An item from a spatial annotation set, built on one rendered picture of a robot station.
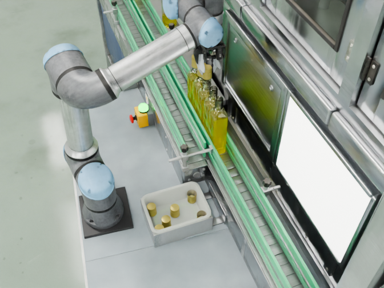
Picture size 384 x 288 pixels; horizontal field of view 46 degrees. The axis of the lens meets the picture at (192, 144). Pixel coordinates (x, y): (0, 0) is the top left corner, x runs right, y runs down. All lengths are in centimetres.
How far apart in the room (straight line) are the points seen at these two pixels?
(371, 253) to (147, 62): 87
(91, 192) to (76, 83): 43
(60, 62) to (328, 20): 72
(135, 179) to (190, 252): 40
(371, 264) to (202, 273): 110
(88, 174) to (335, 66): 86
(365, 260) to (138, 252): 118
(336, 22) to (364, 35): 14
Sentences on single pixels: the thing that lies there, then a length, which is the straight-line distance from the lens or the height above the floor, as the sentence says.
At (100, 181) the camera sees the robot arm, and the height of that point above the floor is 99.
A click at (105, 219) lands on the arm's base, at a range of 168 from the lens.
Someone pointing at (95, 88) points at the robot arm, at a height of 140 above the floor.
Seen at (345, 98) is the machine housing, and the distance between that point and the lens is 120.
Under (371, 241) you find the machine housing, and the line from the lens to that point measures 55.
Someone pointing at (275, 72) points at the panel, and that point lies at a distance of 144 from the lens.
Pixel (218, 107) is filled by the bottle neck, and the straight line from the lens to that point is 161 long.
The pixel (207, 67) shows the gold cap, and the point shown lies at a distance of 164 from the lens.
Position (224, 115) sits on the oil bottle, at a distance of 162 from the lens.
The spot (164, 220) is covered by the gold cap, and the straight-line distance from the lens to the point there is 166.
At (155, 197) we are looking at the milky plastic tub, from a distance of 171.
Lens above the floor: 219
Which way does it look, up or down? 47 degrees down
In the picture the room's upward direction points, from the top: straight up
